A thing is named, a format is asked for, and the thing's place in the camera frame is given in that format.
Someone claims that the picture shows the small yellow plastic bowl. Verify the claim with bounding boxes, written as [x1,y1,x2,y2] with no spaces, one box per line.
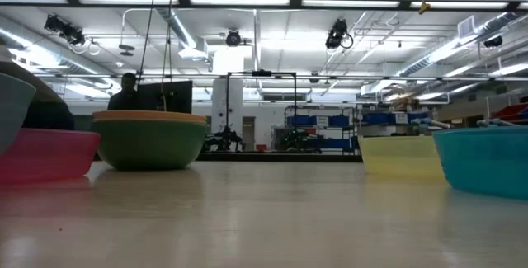
[357,134,446,178]

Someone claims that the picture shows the large orange plastic bowl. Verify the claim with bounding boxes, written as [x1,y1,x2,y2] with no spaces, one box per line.
[92,110,207,124]

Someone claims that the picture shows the large green plastic bowl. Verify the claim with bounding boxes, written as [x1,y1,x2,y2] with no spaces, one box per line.
[90,119,208,172]

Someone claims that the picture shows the small teal plastic bowl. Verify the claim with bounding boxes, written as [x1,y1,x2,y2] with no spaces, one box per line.
[432,125,528,200]

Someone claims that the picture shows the small red plastic bowl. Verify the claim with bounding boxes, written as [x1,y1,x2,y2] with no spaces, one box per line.
[0,127,101,185]

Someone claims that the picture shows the large blue plastic bowl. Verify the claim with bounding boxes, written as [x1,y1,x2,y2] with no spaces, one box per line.
[0,72,37,156]

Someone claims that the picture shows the shelf with blue bins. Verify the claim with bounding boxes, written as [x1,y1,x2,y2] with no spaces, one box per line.
[283,105,360,153]

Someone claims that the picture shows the black ceiling spotlight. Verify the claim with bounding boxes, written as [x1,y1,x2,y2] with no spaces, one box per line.
[224,28,243,48]
[483,35,504,49]
[324,17,355,50]
[44,13,87,47]

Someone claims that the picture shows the white pillar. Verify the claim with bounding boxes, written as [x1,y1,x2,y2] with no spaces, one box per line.
[211,49,245,145]

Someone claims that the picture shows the row of blue bins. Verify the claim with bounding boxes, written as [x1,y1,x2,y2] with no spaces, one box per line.
[362,110,430,125]

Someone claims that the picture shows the grey pipe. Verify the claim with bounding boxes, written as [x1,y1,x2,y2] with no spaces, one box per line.
[412,117,453,131]

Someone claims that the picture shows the black computer monitor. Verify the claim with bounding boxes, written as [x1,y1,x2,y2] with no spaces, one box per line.
[137,80,194,115]

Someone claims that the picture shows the red storage bin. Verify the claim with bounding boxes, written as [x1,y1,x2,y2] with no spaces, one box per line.
[493,101,528,121]

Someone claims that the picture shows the person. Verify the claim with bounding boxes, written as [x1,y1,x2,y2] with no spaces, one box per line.
[106,72,140,111]

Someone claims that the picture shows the black background rig frame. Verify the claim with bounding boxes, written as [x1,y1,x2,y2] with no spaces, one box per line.
[225,69,298,153]

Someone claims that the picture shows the silver ventilation duct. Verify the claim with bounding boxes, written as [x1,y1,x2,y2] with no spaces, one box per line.
[123,0,199,50]

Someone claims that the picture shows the black hanging cable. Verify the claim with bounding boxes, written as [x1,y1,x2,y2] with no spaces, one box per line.
[161,0,178,112]
[138,0,161,87]

